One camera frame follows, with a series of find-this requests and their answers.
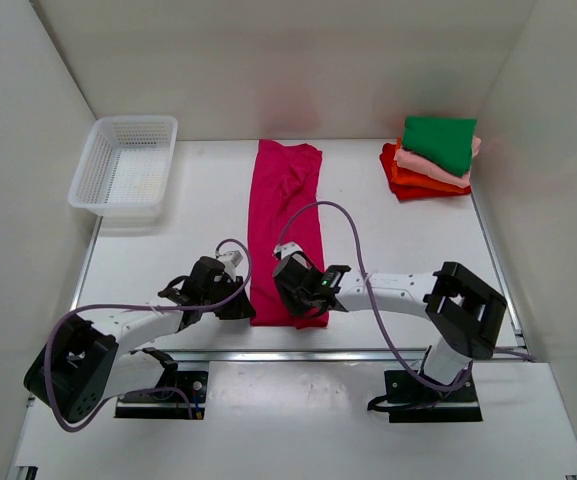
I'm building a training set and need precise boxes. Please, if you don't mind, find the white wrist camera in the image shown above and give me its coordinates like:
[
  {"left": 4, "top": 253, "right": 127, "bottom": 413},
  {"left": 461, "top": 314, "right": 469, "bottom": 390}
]
[
  {"left": 273, "top": 242, "right": 303, "bottom": 260},
  {"left": 216, "top": 250, "right": 243, "bottom": 280}
]

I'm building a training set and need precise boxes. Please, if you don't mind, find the green folded t-shirt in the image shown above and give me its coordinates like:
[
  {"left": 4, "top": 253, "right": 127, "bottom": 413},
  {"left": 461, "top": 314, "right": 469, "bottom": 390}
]
[{"left": 402, "top": 116, "right": 477, "bottom": 177}]

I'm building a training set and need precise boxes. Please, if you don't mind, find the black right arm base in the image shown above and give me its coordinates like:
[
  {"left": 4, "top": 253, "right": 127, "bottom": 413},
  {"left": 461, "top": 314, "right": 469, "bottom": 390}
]
[{"left": 367, "top": 370, "right": 483, "bottom": 424}]

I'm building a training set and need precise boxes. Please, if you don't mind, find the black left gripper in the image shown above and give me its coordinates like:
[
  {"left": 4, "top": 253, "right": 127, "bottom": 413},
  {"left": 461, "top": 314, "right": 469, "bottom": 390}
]
[{"left": 203, "top": 275, "right": 256, "bottom": 319}]

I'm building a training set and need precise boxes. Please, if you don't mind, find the red folded t-shirt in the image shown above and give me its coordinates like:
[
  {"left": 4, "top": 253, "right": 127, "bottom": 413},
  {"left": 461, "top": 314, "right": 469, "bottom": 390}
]
[{"left": 379, "top": 142, "right": 471, "bottom": 202}]

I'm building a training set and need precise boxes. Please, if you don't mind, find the pink folded t-shirt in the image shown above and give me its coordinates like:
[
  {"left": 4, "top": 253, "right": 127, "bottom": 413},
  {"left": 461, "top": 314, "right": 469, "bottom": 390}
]
[{"left": 390, "top": 132, "right": 482, "bottom": 193}]

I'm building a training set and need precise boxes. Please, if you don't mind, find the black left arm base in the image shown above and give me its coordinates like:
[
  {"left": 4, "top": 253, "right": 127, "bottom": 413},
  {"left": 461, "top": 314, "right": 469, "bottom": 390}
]
[{"left": 108, "top": 347, "right": 209, "bottom": 420}]

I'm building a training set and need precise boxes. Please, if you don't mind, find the white plastic basket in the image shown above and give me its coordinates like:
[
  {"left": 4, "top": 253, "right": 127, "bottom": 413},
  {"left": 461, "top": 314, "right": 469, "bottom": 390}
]
[{"left": 68, "top": 115, "right": 178, "bottom": 219}]

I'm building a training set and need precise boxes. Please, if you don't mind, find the orange folded t-shirt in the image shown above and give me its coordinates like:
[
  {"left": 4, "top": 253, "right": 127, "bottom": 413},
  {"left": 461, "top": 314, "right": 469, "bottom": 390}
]
[{"left": 386, "top": 159, "right": 471, "bottom": 194}]

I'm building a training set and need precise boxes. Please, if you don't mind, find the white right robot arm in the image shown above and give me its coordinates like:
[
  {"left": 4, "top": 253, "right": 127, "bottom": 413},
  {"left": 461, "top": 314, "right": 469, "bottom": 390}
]
[{"left": 273, "top": 243, "right": 507, "bottom": 401}]

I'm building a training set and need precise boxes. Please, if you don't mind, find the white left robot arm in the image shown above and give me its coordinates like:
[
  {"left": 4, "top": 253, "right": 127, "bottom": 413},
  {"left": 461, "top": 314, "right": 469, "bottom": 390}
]
[{"left": 23, "top": 251, "right": 255, "bottom": 431}]

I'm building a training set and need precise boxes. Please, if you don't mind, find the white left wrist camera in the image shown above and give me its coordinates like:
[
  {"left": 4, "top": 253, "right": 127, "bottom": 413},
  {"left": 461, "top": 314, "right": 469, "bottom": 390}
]
[{"left": 216, "top": 250, "right": 243, "bottom": 280}]

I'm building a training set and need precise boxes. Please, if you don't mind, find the magenta t-shirt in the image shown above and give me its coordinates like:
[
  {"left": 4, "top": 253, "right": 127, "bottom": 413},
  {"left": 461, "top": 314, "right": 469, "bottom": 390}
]
[{"left": 247, "top": 139, "right": 329, "bottom": 329}]

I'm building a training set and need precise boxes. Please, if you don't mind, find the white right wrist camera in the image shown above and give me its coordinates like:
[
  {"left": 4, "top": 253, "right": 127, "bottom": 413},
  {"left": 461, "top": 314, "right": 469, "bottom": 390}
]
[{"left": 273, "top": 242, "right": 303, "bottom": 260}]

